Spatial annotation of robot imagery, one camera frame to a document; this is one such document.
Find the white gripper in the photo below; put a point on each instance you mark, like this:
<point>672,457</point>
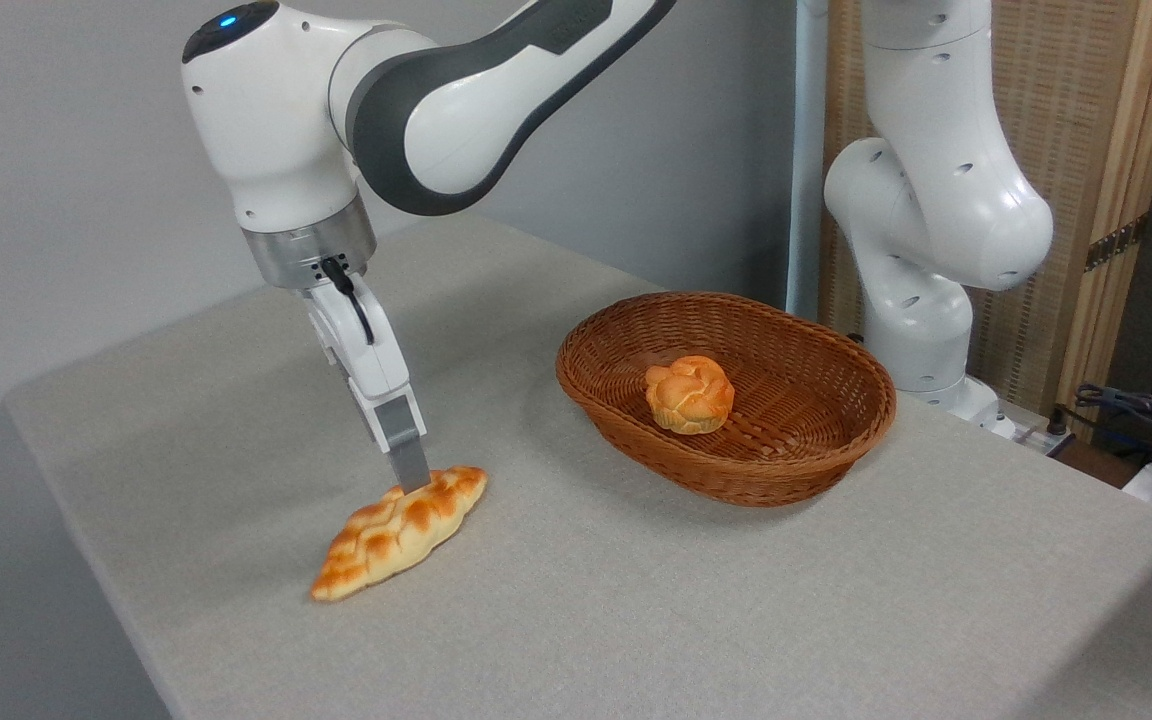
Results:
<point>376,360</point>

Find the long braided bread loaf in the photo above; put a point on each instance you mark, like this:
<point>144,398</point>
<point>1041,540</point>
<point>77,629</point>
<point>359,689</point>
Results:
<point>386,535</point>

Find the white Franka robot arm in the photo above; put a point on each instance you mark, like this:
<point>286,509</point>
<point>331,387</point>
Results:
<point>276,130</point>

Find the round knotted bread roll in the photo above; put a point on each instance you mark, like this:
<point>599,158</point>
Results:
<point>691,395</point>

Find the brown wicker oval basket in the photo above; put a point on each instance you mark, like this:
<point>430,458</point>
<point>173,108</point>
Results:
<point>816,400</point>

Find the white vertical pole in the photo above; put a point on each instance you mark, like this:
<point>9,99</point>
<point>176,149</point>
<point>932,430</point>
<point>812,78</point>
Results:
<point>806,150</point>

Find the metal screen hinge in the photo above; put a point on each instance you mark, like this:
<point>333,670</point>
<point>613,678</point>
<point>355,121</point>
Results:
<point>1116,243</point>

